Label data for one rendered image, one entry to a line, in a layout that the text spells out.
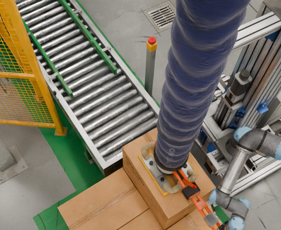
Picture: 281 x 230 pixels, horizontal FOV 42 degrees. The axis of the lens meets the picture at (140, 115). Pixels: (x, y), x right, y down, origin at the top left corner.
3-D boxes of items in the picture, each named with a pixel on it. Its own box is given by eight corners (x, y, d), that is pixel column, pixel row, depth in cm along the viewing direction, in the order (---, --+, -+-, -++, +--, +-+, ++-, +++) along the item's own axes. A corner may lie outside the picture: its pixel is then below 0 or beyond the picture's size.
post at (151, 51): (143, 101, 392) (146, 41, 304) (148, 98, 394) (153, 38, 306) (146, 106, 390) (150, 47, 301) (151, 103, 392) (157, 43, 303)
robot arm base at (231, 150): (238, 133, 262) (242, 127, 253) (251, 150, 256) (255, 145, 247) (221, 143, 258) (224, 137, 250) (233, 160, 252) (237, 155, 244)
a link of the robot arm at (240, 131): (234, 130, 252) (239, 121, 240) (253, 138, 250) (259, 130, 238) (228, 144, 247) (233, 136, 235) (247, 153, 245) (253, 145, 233)
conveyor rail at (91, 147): (-7, 3, 399) (-14, -10, 382) (-3, 1, 400) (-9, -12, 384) (103, 175, 312) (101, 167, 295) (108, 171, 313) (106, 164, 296)
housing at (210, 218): (202, 218, 233) (203, 216, 229) (210, 212, 235) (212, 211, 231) (209, 228, 230) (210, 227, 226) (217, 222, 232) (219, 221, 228)
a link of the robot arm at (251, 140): (246, 122, 196) (207, 203, 202) (265, 131, 194) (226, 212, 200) (245, 121, 207) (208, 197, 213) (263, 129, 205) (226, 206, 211)
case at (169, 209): (122, 165, 301) (121, 146, 265) (163, 142, 311) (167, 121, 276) (163, 230, 278) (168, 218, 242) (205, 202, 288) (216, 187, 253)
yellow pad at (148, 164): (137, 156, 262) (137, 154, 258) (149, 150, 265) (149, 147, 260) (163, 197, 249) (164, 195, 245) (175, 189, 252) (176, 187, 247)
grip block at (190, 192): (180, 190, 241) (181, 188, 236) (192, 183, 244) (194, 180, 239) (187, 201, 238) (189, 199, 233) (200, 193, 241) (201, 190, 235)
